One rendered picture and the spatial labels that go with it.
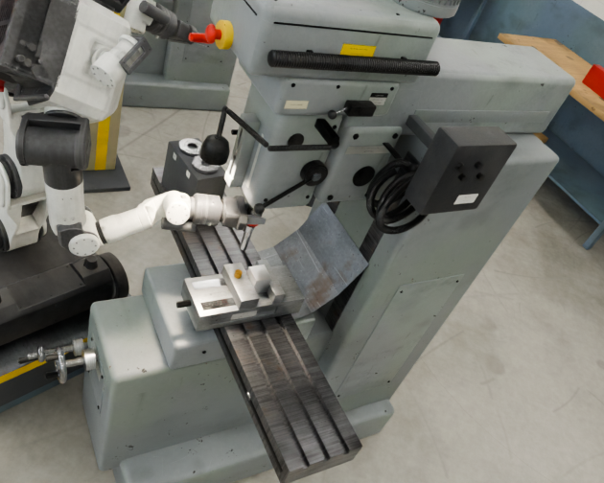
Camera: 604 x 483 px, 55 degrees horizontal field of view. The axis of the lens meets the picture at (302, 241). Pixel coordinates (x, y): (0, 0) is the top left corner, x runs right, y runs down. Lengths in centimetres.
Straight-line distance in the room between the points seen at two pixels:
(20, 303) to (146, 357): 53
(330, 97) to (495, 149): 40
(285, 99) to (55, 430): 174
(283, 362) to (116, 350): 53
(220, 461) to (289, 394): 76
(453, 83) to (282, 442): 104
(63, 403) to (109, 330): 77
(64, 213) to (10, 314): 70
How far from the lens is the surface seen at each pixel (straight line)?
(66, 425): 264
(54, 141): 147
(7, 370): 230
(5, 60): 143
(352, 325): 205
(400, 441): 295
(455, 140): 137
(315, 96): 139
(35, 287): 228
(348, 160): 157
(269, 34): 124
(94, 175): 367
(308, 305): 199
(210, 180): 198
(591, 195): 529
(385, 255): 184
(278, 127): 143
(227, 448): 242
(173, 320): 187
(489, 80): 173
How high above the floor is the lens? 230
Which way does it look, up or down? 40 degrees down
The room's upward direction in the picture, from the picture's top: 22 degrees clockwise
